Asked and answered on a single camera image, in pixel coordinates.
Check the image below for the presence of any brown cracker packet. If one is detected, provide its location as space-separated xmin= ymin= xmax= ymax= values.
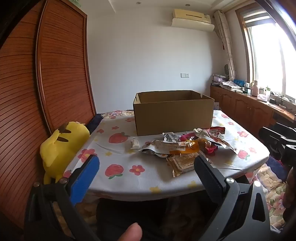
xmin=166 ymin=152 xmax=212 ymax=178

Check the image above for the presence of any white red snack pouch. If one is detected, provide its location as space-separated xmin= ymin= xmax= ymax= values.
xmin=194 ymin=126 xmax=238 ymax=154

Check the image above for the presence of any white orange snack pouch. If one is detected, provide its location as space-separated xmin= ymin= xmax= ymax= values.
xmin=139 ymin=132 xmax=186 ymax=158

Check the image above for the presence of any person's left hand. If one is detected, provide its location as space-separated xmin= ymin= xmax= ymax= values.
xmin=118 ymin=222 xmax=142 ymax=241

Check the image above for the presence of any clutter on cabinet top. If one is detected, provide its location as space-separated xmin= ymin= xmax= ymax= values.
xmin=211 ymin=74 xmax=295 ymax=115

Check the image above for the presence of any wooden sideboard cabinet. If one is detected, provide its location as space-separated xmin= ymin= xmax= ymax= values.
xmin=210 ymin=86 xmax=295 ymax=137

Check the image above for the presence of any yellow Pikachu plush toy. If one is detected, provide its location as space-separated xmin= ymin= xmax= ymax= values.
xmin=40 ymin=121 xmax=90 ymax=184

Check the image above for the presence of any floral white bed sheet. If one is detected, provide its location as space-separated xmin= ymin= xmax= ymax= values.
xmin=64 ymin=110 xmax=269 ymax=201

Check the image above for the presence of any floral quilt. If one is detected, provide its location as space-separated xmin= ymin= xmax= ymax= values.
xmin=257 ymin=164 xmax=286 ymax=229

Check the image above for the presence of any dark blue blanket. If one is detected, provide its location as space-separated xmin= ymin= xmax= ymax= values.
xmin=85 ymin=113 xmax=103 ymax=134

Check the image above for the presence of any pink bottle on cabinet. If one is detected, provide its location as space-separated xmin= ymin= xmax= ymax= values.
xmin=251 ymin=80 xmax=259 ymax=97

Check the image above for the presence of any small white candy packet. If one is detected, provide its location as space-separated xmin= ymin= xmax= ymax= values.
xmin=131 ymin=138 xmax=140 ymax=150

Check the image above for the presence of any brown cardboard box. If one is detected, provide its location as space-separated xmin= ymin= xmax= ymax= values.
xmin=133 ymin=90 xmax=214 ymax=136

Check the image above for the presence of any wooden louvered wardrobe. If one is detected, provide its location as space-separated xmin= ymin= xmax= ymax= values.
xmin=1 ymin=1 xmax=96 ymax=228

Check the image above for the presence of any floral window curtain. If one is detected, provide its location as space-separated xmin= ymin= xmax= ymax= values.
xmin=214 ymin=11 xmax=236 ymax=81

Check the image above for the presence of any window with wooden frame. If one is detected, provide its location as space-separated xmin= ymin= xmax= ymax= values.
xmin=235 ymin=3 xmax=295 ymax=103

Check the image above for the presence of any white wall switch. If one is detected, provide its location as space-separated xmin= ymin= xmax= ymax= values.
xmin=181 ymin=73 xmax=190 ymax=78

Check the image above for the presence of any white wall air conditioner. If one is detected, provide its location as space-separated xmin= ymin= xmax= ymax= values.
xmin=171 ymin=9 xmax=215 ymax=32

